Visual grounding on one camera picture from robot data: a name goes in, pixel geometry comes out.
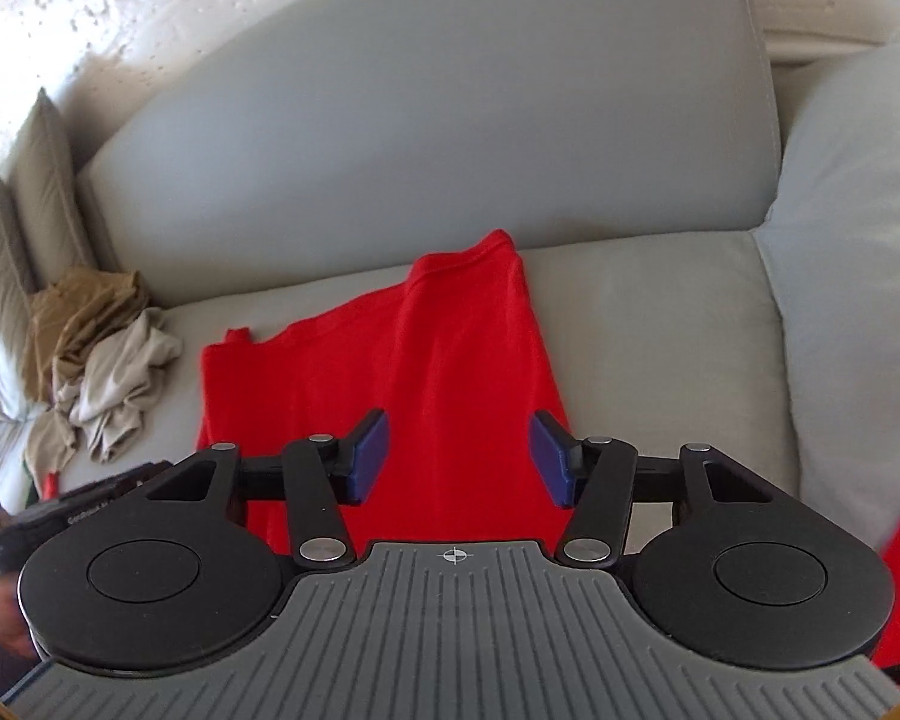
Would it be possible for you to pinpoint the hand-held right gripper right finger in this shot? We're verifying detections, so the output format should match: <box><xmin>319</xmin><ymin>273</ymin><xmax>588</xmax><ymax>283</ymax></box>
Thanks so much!
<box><xmin>529</xmin><ymin>410</ymin><xmax>777</xmax><ymax>569</ymax></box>

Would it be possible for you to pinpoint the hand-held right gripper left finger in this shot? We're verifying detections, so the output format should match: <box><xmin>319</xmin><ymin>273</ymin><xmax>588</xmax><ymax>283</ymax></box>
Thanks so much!
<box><xmin>146</xmin><ymin>409</ymin><xmax>388</xmax><ymax>569</ymax></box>

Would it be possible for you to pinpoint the red long-sleeve shirt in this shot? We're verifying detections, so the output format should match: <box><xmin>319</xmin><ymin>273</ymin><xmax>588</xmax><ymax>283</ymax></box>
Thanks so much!
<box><xmin>199</xmin><ymin>229</ymin><xmax>900</xmax><ymax>683</ymax></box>

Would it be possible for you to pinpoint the person's left hand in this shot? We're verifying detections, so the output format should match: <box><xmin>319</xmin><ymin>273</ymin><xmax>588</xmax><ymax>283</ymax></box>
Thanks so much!
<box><xmin>0</xmin><ymin>577</ymin><xmax>35</xmax><ymax>653</ymax></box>

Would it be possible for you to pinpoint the light beige crumpled garment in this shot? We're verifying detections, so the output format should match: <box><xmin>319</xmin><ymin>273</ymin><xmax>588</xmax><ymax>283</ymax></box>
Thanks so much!
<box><xmin>26</xmin><ymin>307</ymin><xmax>185</xmax><ymax>490</ymax></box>

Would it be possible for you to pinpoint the grey-green sofa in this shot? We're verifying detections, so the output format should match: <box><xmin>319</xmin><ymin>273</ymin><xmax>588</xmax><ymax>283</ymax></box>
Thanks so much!
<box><xmin>0</xmin><ymin>0</ymin><xmax>900</xmax><ymax>616</ymax></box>

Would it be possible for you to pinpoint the tan crumpled garment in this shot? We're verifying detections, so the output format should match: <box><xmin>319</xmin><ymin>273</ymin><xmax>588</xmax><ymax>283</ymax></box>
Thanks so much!
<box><xmin>22</xmin><ymin>266</ymin><xmax>155</xmax><ymax>407</ymax></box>

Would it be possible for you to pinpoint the small olive pillow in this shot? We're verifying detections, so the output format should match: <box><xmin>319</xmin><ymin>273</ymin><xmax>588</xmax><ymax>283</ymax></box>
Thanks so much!
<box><xmin>7</xmin><ymin>88</ymin><xmax>119</xmax><ymax>293</ymax></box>

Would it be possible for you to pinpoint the grey-green side cushion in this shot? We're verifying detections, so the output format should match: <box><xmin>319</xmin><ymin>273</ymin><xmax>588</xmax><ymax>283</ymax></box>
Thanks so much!
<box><xmin>754</xmin><ymin>41</ymin><xmax>900</xmax><ymax>557</ymax></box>

